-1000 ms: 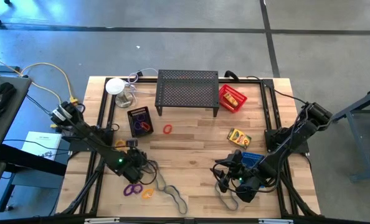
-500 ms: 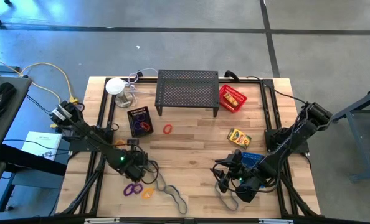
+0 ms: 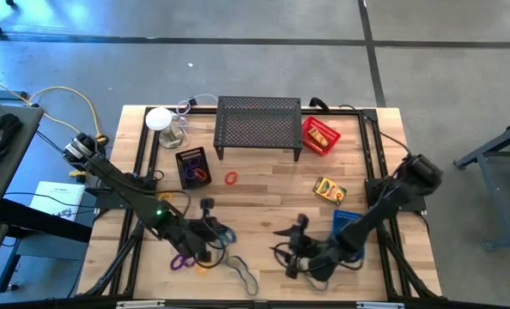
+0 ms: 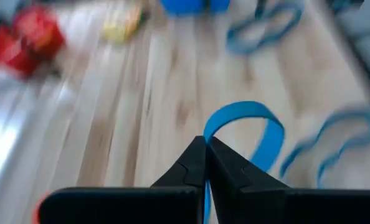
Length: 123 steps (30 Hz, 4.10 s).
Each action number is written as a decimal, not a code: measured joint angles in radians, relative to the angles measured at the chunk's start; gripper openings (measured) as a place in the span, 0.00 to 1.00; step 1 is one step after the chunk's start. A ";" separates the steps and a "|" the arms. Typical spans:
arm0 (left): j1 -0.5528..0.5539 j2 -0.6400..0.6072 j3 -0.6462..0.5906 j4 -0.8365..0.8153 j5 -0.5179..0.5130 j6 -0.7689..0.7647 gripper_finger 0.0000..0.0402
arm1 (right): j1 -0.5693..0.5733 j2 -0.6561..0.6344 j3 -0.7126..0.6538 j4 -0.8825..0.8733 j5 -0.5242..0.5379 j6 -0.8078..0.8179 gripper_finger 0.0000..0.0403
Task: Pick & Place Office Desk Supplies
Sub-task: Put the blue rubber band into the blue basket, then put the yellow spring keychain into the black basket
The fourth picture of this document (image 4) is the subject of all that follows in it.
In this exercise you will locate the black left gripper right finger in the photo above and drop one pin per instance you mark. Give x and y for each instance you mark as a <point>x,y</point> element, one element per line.
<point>281,205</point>

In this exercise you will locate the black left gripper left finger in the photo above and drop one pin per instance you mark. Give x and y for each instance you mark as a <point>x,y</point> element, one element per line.
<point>141,205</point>

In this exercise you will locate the blue elastic band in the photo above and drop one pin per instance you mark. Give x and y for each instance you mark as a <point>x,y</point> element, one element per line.
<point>353,114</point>
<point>231,40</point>
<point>235,107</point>

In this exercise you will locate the blue plastic basket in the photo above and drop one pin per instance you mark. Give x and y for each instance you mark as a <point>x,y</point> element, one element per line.
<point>188,6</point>

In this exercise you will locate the red plastic basket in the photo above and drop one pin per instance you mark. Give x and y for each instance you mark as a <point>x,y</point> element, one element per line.
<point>32,34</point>

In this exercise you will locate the black aluminium rig frame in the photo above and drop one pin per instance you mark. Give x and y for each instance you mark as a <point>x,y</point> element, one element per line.
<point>364,73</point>

